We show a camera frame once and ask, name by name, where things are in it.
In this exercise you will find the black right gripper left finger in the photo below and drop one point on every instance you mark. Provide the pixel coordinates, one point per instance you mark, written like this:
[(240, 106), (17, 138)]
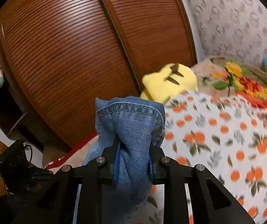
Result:
[(75, 195)]

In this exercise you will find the blue denim pants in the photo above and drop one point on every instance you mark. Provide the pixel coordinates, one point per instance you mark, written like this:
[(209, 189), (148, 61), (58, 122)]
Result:
[(138, 123)]

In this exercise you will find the orange-print white blanket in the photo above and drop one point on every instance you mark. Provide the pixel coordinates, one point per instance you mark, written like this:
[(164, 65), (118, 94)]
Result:
[(229, 137)]

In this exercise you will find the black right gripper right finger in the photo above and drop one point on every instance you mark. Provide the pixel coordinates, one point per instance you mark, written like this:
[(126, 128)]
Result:
[(196, 188)]

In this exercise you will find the yellow Pikachu plush toy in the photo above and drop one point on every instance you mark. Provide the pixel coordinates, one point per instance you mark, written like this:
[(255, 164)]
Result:
[(171, 80)]

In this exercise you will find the circle-pattern pink curtain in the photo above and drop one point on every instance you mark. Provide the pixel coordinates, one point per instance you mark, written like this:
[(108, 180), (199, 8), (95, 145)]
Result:
[(235, 28)]

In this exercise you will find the floral brown blanket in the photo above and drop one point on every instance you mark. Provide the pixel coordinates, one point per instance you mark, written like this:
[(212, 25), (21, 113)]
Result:
[(223, 77)]

